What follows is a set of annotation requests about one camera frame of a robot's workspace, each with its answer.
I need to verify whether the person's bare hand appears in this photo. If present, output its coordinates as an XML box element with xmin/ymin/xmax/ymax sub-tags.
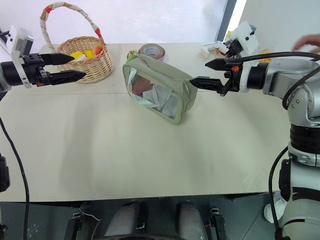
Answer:
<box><xmin>292</xmin><ymin>33</ymin><xmax>320</xmax><ymax>55</ymax></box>

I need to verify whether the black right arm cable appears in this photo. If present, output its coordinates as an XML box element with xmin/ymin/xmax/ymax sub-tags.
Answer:
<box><xmin>224</xmin><ymin>51</ymin><xmax>320</xmax><ymax>110</ymax></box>
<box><xmin>268</xmin><ymin>146</ymin><xmax>290</xmax><ymax>240</ymax></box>

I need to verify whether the white robot foot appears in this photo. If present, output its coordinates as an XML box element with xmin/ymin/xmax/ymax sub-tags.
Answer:
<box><xmin>263</xmin><ymin>190</ymin><xmax>289</xmax><ymax>224</ymax></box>

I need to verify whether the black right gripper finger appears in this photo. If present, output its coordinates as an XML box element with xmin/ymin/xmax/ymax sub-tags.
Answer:
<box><xmin>204</xmin><ymin>57</ymin><xmax>228</xmax><ymax>72</ymax></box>
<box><xmin>189</xmin><ymin>75</ymin><xmax>230</xmax><ymax>98</ymax></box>

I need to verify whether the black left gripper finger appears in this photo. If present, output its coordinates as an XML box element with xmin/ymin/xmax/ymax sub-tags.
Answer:
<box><xmin>46</xmin><ymin>70</ymin><xmax>87</xmax><ymax>86</ymax></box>
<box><xmin>42</xmin><ymin>52</ymin><xmax>76</xmax><ymax>67</ymax></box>

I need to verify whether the black metal bracket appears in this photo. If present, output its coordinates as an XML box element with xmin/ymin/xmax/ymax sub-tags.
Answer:
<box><xmin>209</xmin><ymin>206</ymin><xmax>226</xmax><ymax>240</ymax></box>
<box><xmin>65</xmin><ymin>211</ymin><xmax>84</xmax><ymax>240</ymax></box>

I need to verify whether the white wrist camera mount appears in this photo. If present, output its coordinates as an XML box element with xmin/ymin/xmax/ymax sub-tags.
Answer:
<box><xmin>5</xmin><ymin>24</ymin><xmax>35</xmax><ymax>89</ymax></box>
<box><xmin>225</xmin><ymin>20</ymin><xmax>261</xmax><ymax>94</ymax></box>

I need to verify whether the dark window frame post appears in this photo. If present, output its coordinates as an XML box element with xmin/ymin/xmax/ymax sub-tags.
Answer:
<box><xmin>216</xmin><ymin>0</ymin><xmax>238</xmax><ymax>42</ymax></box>

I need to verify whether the wicker basket with handle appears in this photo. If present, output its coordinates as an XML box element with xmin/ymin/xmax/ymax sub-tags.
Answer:
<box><xmin>39</xmin><ymin>2</ymin><xmax>114</xmax><ymax>85</ymax></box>

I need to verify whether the yellow object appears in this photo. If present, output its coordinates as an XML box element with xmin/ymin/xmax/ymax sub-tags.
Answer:
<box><xmin>257</xmin><ymin>48</ymin><xmax>274</xmax><ymax>64</ymax></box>

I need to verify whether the pink cloth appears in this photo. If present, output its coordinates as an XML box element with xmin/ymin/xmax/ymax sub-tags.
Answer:
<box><xmin>131</xmin><ymin>76</ymin><xmax>155</xmax><ymax>99</ymax></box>

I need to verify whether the brown tape roll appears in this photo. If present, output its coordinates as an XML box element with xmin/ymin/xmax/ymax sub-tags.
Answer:
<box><xmin>137</xmin><ymin>43</ymin><xmax>169</xmax><ymax>63</ymax></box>

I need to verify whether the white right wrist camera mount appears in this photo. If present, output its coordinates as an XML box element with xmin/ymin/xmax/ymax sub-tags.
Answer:
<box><xmin>225</xmin><ymin>20</ymin><xmax>261</xmax><ymax>94</ymax></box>

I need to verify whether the white folded cloth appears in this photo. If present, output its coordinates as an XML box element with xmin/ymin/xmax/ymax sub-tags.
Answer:
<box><xmin>141</xmin><ymin>84</ymin><xmax>180</xmax><ymax>119</ymax></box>

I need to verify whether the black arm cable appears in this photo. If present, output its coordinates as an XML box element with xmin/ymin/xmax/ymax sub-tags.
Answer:
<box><xmin>268</xmin><ymin>146</ymin><xmax>290</xmax><ymax>240</ymax></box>
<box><xmin>224</xmin><ymin>51</ymin><xmax>320</xmax><ymax>110</ymax></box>
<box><xmin>0</xmin><ymin>116</ymin><xmax>31</xmax><ymax>240</ymax></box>

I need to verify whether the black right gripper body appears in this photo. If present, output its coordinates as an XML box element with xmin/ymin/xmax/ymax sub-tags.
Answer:
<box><xmin>223</xmin><ymin>56</ymin><xmax>245</xmax><ymax>93</ymax></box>

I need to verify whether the green transparent pouch bag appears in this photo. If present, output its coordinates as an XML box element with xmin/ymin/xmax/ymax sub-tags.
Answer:
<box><xmin>121</xmin><ymin>50</ymin><xmax>199</xmax><ymax>126</ymax></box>

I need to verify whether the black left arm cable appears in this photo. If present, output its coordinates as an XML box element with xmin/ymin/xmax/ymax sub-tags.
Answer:
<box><xmin>0</xmin><ymin>116</ymin><xmax>31</xmax><ymax>240</ymax></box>

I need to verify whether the white plastic clip object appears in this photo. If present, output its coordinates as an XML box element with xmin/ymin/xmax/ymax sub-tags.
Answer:
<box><xmin>199</xmin><ymin>40</ymin><xmax>230</xmax><ymax>60</ymax></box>

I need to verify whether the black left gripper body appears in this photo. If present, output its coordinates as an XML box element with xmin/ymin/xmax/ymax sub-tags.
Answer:
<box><xmin>21</xmin><ymin>52</ymin><xmax>52</xmax><ymax>88</ymax></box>

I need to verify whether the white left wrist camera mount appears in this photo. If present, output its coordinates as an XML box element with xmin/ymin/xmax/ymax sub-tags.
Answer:
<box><xmin>5</xmin><ymin>24</ymin><xmax>35</xmax><ymax>89</ymax></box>

